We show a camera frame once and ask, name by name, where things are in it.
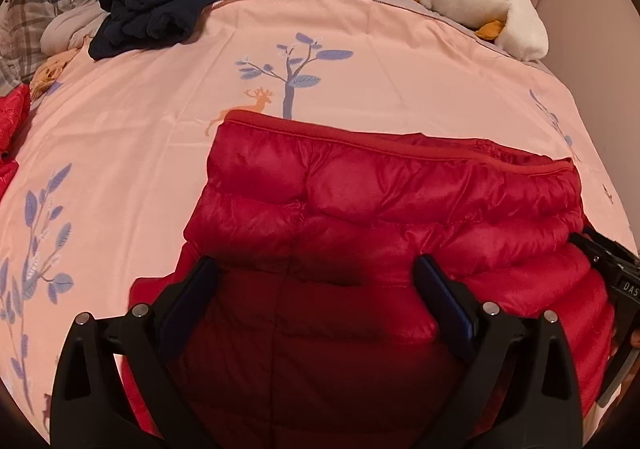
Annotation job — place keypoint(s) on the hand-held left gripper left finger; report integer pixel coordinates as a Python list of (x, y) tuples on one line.
[(192, 299)]

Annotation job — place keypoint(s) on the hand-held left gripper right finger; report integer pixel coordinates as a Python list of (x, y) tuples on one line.
[(440, 294)]

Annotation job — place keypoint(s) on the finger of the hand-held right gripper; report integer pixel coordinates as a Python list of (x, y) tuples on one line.
[(602, 254)]

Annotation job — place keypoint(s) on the red down jacket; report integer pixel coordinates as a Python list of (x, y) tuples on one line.
[(375, 189)]

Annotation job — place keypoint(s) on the pink deer-print duvet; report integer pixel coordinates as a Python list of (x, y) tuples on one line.
[(150, 129)]

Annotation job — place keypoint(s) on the folded pink-red down jacket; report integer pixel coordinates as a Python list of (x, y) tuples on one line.
[(11, 114)]

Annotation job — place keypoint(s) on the grey cloth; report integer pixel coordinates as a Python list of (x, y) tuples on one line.
[(65, 31)]

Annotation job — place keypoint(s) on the navy blue garment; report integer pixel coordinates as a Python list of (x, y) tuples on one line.
[(155, 4)]

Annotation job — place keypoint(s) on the small plaid pillow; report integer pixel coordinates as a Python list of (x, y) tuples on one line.
[(45, 4)]

